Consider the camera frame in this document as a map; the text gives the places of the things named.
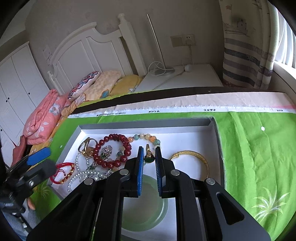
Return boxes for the gold ring green stone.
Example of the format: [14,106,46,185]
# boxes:
[144,144,155,163]

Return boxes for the red cord gold bead bracelet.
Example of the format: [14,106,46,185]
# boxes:
[49,162,76,185]

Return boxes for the multicolour stone bead bracelet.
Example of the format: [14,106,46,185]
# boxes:
[127,133,162,147]

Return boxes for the dark red bead bracelet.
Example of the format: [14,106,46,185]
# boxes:
[92,133,132,169]

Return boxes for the gold bangle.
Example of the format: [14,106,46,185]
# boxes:
[170,151,209,181]

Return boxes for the silver pearl brooch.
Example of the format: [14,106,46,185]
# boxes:
[99,145,112,161]

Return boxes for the gold double ring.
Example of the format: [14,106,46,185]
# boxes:
[78,136,99,159]

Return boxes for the white pearl necklace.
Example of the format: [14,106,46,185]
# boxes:
[67,151,114,193]

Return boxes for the pale green jade bangle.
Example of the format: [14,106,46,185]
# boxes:
[122,175,168,232]

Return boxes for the grey white jewelry tray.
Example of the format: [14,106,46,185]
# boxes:
[47,118,224,240]

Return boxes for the left gloved hand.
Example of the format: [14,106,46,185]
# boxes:
[23,197,36,210]

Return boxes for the pink folded quilt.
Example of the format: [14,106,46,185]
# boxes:
[23,89,68,145]

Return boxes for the yellow bed sheet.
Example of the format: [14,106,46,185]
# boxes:
[30,75,142,154]

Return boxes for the white wardrobe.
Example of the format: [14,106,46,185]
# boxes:
[0,42,49,167]

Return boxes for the cream yellow pillow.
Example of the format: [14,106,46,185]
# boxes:
[61,70,121,116]

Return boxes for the white stick desk lamp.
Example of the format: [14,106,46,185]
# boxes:
[146,14,175,76]

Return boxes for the patterned small pillow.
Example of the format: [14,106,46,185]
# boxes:
[68,71,101,102]

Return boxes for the white nightstand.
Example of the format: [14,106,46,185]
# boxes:
[135,64,223,93]

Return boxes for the white charger plug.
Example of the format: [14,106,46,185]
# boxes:
[184,64,193,72]

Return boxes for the white bed headboard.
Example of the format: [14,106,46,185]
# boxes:
[48,13,147,94]

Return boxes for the striped printed curtain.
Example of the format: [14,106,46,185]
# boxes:
[219,1,279,90]

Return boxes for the wall socket plate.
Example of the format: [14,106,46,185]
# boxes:
[171,34,196,47]

